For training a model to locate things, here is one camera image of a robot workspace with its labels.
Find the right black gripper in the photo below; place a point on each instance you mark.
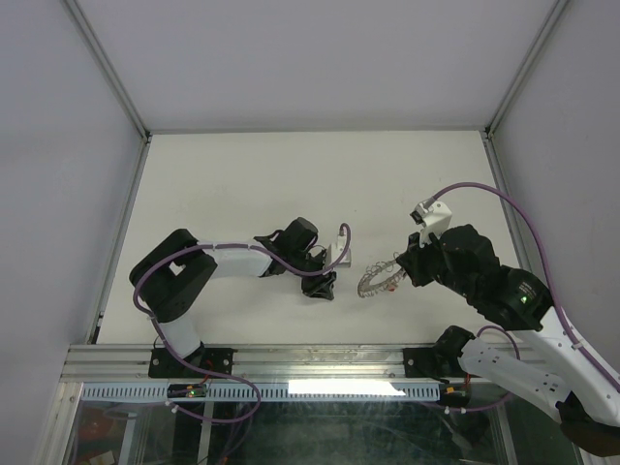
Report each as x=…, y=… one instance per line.
x=412, y=258

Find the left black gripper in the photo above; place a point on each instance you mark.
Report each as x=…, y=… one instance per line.
x=321, y=286

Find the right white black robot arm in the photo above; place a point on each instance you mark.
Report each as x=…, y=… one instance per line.
x=577, y=388

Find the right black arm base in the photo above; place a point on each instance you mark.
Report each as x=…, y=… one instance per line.
x=433, y=363

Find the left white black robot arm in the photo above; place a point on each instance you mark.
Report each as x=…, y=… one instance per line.
x=171, y=277

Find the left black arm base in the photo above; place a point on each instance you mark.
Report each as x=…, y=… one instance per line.
x=163, y=365

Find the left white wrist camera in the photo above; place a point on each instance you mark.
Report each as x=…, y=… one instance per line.
x=338, y=254

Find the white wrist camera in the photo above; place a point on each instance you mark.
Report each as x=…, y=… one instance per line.
x=434, y=218
x=338, y=254

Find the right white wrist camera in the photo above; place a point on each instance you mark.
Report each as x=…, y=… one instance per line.
x=434, y=218

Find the right aluminium frame post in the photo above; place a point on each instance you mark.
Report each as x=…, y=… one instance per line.
x=527, y=65

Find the aluminium frame post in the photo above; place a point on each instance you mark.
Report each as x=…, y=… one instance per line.
x=527, y=65
x=85, y=29

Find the white slotted cable duct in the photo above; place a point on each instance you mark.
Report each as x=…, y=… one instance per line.
x=293, y=391

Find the aluminium mounting rail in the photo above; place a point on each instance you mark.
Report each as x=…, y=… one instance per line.
x=256, y=364

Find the left aluminium frame post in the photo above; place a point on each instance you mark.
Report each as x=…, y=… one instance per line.
x=85, y=29

